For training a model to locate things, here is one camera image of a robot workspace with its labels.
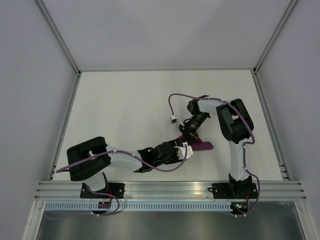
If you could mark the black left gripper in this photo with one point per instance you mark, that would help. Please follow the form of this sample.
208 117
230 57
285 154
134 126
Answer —
175 159

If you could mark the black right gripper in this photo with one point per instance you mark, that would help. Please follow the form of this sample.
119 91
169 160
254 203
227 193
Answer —
189 135

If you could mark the purple cloth napkin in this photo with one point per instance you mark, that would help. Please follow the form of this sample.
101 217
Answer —
197 144

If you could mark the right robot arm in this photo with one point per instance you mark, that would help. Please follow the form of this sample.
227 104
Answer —
237 128

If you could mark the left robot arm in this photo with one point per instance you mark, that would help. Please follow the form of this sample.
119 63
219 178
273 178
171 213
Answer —
88 160

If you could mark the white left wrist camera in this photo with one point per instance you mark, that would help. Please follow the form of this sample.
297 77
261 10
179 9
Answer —
184 152

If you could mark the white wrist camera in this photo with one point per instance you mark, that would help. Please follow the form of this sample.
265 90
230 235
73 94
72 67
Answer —
184 152
175 119

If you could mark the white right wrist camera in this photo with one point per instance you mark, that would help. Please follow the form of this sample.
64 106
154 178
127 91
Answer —
175 119

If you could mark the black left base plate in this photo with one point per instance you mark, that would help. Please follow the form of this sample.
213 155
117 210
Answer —
115 189

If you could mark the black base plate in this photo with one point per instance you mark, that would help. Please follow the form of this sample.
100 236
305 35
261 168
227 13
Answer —
225 191
115 189

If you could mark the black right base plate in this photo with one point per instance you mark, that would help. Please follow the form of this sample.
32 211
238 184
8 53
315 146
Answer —
225 191

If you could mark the aluminium right frame post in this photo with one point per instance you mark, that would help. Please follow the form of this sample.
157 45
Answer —
275 34

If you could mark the aluminium frame post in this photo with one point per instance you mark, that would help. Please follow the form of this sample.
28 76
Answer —
275 34
57 35

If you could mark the white slotted cable duct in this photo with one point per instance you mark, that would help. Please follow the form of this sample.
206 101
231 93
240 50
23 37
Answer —
158 206

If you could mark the aluminium front rail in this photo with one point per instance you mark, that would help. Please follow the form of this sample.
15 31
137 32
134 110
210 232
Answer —
172 191

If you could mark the aluminium left frame post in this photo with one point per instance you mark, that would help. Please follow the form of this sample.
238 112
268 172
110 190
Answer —
57 35

